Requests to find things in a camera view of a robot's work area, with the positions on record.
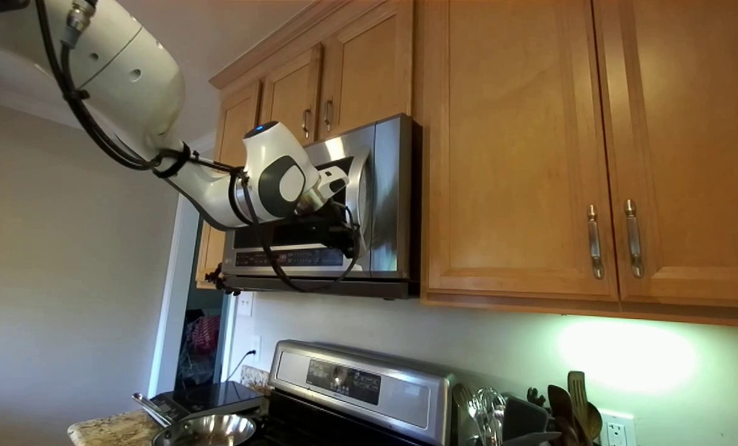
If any dark wooden spoon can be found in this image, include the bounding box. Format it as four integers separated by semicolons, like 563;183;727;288
546;381;577;436

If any white wall outlet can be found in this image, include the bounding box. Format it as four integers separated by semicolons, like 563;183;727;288
601;406;640;446

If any shiny metal container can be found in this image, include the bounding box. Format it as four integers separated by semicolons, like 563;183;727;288
462;384;511;446

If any white door frame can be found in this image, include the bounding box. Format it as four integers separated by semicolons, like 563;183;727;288
145;193;206;402

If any stainless steel microwave body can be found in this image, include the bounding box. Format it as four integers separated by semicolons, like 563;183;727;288
218;111;423;303

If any thin black power cord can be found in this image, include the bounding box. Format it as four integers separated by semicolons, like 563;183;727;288
225;345;261;384

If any tall wooden cabinet door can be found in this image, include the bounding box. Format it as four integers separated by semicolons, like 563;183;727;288
592;0;738;318
414;0;623;304

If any small wooden cabinet door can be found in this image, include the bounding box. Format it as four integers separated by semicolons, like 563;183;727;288
315;0;417;145
256;46;326;152

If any red hanging cloth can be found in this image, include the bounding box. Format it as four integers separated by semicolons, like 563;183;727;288
183;309;223;365

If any stainless steel stove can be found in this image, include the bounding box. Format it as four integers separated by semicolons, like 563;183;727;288
256;338;462;446

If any steel mixing bowl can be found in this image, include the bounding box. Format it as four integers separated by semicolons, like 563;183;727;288
152;410;261;446

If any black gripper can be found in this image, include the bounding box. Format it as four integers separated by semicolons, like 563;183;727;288
315;203;364;260

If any wooden spatula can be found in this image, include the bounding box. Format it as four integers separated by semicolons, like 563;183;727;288
566;370;596;427

